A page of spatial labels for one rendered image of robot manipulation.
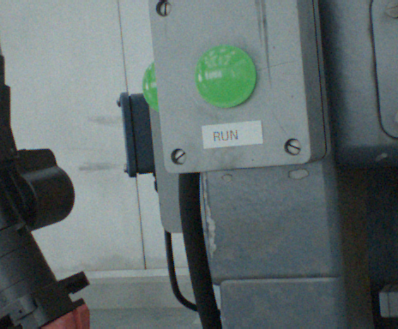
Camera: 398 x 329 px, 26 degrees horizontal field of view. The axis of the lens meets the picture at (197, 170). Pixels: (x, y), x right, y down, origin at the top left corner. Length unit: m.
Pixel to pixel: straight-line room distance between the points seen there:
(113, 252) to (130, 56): 1.41
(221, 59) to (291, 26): 0.04
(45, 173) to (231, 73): 0.40
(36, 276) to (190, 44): 0.33
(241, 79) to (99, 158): 5.93
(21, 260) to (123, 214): 5.59
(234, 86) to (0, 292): 0.35
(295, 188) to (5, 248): 0.31
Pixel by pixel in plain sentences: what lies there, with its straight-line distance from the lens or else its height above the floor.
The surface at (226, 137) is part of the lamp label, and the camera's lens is 0.42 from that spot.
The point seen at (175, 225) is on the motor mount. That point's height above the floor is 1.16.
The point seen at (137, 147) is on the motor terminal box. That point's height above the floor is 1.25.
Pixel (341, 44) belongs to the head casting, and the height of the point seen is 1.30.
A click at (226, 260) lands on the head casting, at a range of 0.48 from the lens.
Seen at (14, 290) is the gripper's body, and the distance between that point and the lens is 0.70.
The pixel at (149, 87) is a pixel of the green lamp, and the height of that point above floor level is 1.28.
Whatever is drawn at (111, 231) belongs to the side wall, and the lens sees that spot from 6.35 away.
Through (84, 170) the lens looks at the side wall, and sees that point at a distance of 6.39.
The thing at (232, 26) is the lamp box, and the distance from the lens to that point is 0.42.
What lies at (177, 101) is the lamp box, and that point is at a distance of 0.43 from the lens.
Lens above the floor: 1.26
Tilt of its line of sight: 3 degrees down
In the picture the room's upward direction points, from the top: 6 degrees counter-clockwise
